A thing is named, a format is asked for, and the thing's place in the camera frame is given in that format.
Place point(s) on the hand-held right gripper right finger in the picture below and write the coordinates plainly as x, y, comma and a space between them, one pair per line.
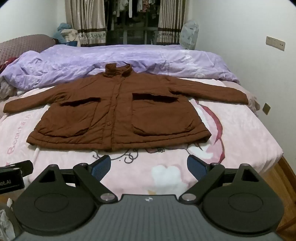
196, 168

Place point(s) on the row of hanging clothes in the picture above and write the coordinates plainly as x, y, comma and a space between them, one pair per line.
134, 9

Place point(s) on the brown padded jacket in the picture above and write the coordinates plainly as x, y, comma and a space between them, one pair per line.
120, 111

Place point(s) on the red cloth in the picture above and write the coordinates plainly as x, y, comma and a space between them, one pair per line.
8, 63

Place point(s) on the purple duvet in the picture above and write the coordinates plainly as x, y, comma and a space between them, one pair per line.
92, 60

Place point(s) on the beige striped curtain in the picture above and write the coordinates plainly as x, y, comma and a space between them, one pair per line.
87, 20
171, 20

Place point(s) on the small brass wall socket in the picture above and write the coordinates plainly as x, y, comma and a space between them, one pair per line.
267, 108

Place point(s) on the pile of grey white clothes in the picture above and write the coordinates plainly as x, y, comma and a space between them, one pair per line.
5, 88

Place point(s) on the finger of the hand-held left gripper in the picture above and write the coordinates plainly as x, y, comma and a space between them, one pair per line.
18, 166

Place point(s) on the long beige wall socket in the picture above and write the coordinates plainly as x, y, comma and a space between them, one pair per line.
275, 43

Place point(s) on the cream plush toy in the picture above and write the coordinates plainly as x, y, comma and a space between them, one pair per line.
73, 37

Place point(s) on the pink printed blanket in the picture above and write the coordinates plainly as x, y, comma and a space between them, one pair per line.
242, 139

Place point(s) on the person's floral clothing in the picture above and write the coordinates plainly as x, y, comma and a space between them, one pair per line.
4, 217

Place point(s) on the mauve quilted headboard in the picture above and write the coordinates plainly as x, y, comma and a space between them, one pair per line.
23, 44

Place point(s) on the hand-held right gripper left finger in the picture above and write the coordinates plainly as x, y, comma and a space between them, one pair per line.
101, 168

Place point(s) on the covered standing fan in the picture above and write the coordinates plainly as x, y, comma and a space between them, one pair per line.
190, 34

